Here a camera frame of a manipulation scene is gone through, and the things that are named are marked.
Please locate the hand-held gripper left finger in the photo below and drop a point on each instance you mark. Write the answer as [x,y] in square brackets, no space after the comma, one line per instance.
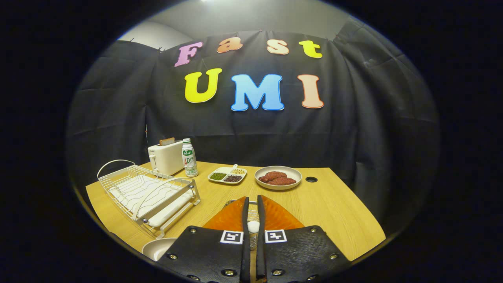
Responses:
[204,255]

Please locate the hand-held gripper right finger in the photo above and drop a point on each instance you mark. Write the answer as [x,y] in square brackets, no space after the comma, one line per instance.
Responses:
[298,255]

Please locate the beige round plate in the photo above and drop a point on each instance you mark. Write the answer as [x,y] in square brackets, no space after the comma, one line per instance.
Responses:
[157,249]

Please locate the beige plate with meat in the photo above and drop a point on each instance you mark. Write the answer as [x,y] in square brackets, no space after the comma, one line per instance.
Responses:
[279,187]

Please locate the white divided dish with beans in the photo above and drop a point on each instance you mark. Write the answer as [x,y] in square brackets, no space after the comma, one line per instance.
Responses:
[226,177]

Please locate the white drip tray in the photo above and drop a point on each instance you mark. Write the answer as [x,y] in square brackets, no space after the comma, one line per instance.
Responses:
[169,210]

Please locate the red meat piece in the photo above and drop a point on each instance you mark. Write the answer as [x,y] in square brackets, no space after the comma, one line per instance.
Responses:
[285,181]
[273,175]

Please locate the white drink bottle green label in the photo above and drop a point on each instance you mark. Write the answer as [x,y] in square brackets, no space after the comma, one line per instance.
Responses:
[190,159]

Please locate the white toaster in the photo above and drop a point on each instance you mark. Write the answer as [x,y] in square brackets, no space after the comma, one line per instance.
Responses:
[167,159]

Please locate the brown toast slice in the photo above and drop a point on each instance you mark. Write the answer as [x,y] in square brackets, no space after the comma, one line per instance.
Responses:
[167,141]

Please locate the black backdrop cloth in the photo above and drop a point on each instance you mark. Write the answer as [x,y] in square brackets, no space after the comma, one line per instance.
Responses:
[353,137]

